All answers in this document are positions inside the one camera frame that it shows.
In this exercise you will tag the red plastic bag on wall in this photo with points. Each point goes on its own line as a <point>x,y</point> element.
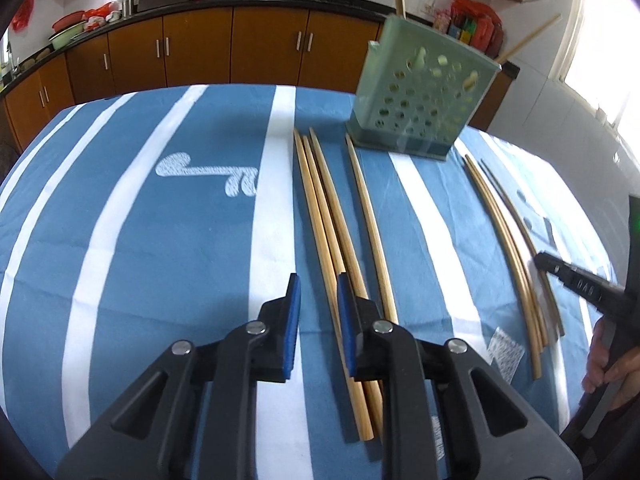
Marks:
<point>22,16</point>

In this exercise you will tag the person's right hand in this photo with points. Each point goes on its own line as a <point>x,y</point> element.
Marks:
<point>626,369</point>

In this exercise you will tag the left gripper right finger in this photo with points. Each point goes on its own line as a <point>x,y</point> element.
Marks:
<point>380,351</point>

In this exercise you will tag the condiment bottles group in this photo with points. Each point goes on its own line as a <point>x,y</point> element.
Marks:
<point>473,23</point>

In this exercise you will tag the wooden lower cabinets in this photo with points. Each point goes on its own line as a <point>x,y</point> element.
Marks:
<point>247,44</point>

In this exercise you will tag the blue striped tablecloth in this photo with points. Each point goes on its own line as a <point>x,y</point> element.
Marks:
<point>132,222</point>

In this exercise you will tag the green basin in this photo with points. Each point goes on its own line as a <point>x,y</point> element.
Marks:
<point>66,35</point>

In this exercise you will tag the right window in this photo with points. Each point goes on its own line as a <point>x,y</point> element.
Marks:
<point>604,69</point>

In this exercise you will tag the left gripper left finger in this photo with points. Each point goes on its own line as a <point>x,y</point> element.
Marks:
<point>261,350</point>

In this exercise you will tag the red basin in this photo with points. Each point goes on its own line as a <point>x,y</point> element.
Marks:
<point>68,20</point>

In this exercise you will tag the green perforated utensil holder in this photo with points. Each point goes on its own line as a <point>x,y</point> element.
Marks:
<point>418,90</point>

